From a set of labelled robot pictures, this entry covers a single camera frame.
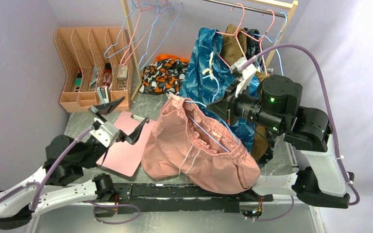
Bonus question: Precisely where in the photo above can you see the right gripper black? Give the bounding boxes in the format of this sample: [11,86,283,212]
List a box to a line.
[208,79,285,133]

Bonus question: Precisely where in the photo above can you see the light blue wire hanger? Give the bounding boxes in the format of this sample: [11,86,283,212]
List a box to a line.
[184,74,240,153]

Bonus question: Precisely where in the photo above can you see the pink shorts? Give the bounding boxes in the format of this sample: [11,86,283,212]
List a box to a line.
[141,96,261,194]

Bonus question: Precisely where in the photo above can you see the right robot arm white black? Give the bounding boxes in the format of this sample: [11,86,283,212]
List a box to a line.
[207,75,354,209]

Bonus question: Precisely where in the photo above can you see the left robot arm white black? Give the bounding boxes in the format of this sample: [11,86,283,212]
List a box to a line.
[0,100,149,230]

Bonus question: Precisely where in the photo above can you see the blue shark print shorts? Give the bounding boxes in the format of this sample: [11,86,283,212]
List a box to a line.
[179,28,268,152]

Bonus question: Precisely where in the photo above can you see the orange camouflage shorts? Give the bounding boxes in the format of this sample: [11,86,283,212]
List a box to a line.
[139,54,189,95]

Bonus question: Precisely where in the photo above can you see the brown shorts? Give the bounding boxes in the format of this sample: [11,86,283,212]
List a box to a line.
[220,24,277,166]

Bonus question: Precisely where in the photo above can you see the pink hanger with blue shorts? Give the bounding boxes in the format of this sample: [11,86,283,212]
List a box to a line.
[216,3,247,68]

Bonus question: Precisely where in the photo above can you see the dark grey patterned shorts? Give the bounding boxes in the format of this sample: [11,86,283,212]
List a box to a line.
[246,38,278,168]

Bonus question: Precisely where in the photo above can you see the pink hanger with brown shorts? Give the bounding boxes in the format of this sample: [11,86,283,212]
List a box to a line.
[237,9,276,76]

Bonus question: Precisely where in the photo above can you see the blue hanger with grey shorts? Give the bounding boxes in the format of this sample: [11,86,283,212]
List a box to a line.
[253,12,288,80]

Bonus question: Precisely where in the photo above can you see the pink hanger on left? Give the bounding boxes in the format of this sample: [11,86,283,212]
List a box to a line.
[119,0,171,66]

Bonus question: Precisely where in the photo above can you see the pink flat board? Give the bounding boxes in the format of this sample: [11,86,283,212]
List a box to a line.
[97,111,156,177]

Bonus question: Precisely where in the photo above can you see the peach plastic file organizer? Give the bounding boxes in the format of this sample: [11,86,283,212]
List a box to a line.
[53,27,134,113]

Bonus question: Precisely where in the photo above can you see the wooden clothes rack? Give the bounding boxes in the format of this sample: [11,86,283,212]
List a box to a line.
[131,0,298,99]

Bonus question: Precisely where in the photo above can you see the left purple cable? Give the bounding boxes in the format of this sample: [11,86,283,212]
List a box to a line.
[0,127,95,222]

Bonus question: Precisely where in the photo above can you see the purple cable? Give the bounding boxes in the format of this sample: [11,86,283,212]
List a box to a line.
[239,43,361,206]
[0,127,95,222]

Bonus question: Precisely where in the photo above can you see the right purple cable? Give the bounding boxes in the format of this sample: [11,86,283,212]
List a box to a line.
[239,43,361,206]

